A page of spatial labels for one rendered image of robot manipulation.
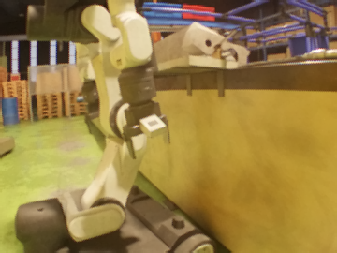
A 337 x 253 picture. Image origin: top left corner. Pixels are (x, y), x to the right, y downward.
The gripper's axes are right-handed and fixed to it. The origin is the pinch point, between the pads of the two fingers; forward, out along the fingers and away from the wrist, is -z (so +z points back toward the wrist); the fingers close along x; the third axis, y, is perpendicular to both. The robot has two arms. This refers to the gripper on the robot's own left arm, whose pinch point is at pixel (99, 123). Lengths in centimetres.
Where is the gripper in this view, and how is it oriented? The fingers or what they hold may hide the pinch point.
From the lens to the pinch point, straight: 96.4
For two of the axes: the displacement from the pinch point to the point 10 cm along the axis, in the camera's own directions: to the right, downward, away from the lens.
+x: 7.9, -3.1, 5.2
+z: -1.9, -9.4, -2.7
